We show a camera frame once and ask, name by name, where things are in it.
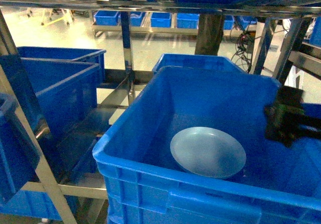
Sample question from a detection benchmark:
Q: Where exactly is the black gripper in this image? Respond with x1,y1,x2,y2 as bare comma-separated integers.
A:
264,86,320,148

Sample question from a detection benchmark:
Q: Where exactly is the light blue round tray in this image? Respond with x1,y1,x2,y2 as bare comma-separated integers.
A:
170,127,247,179

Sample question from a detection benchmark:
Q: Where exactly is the steel shelf rack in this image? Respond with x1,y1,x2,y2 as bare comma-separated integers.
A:
1,0,320,223

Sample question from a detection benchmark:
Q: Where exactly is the blue bin left shelf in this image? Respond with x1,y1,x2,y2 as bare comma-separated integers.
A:
1,93,39,206

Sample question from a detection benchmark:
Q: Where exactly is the blue bin behind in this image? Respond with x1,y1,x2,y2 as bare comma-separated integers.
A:
17,46,106,83

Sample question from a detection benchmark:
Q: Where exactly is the blue crate right shelf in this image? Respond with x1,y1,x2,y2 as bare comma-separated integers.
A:
93,67,320,223

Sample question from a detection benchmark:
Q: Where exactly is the blue bin on shelf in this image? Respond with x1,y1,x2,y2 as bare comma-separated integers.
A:
15,57,101,137

